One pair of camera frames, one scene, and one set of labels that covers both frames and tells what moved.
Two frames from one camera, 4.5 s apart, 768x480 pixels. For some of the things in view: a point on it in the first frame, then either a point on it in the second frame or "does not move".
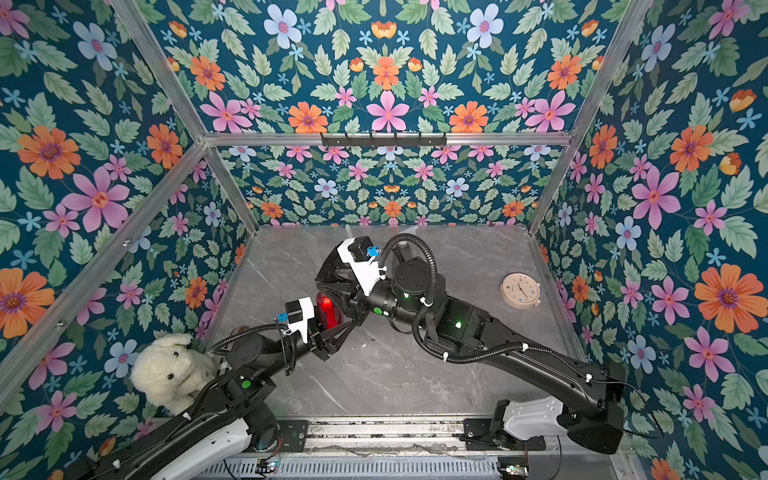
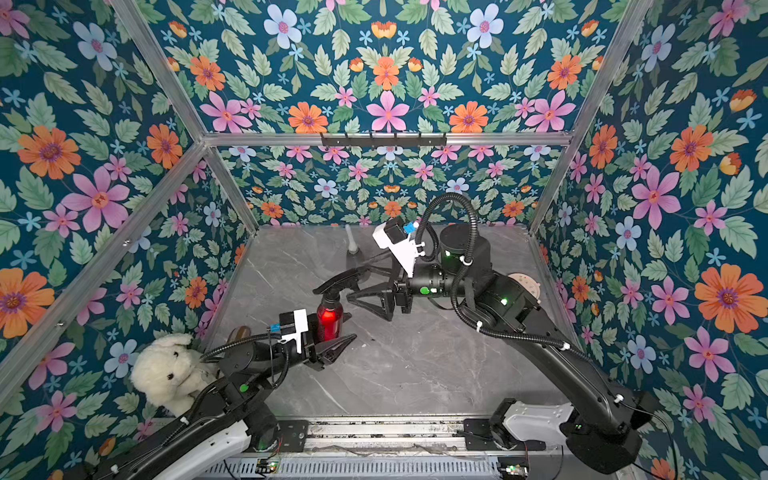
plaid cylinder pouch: [238, 330] does not move
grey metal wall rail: [384, 142] does not move
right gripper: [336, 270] → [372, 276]
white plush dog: [170, 372] does not move
